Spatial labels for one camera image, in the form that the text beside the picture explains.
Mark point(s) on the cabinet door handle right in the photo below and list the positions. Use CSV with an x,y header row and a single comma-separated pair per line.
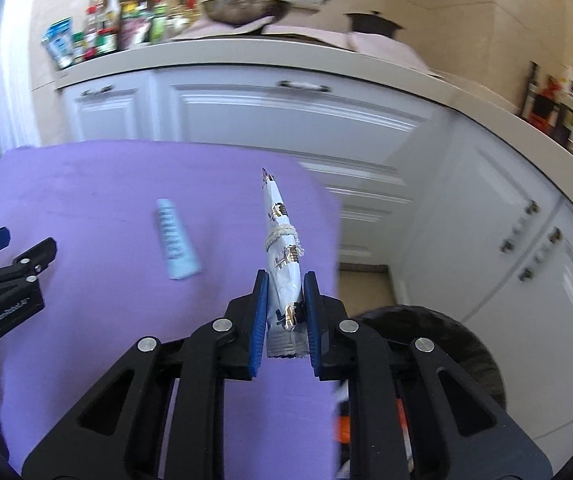
x,y
552,240

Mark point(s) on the cabinet door handle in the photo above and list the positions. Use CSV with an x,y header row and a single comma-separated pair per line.
x,y
552,240
519,229

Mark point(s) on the dark sauce bottle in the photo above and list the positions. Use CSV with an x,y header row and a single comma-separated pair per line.
x,y
562,132

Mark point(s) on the spice rack with jars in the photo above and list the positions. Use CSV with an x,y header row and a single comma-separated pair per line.
x,y
120,25

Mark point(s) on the black pot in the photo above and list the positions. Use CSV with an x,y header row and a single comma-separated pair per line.
x,y
373,23

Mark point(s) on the metal wok pan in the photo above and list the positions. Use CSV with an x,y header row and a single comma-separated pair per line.
x,y
238,13

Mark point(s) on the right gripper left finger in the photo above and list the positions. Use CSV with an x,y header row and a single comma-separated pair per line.
x,y
258,312

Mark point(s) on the large orange plastic bag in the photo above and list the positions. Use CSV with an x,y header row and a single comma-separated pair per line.
x,y
343,436

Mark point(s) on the light blue tube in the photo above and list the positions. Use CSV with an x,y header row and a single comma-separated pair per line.
x,y
181,259

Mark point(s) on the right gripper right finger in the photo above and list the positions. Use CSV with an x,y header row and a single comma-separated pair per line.
x,y
314,314

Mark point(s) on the white patterned snack wrapper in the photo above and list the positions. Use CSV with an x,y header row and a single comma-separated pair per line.
x,y
286,326

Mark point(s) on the small drawer handle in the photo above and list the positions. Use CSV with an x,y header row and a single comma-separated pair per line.
x,y
97,91

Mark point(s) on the black trash bin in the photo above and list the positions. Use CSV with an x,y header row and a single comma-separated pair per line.
x,y
405,324

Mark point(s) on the cabinet door handle left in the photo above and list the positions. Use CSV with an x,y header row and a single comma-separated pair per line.
x,y
519,229

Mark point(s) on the purple tablecloth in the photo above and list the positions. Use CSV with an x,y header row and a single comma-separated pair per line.
x,y
108,284

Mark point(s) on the blue snack packet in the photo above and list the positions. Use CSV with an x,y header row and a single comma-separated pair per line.
x,y
58,41

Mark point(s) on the dark olive oil bottle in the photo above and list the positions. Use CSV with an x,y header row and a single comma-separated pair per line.
x,y
530,91

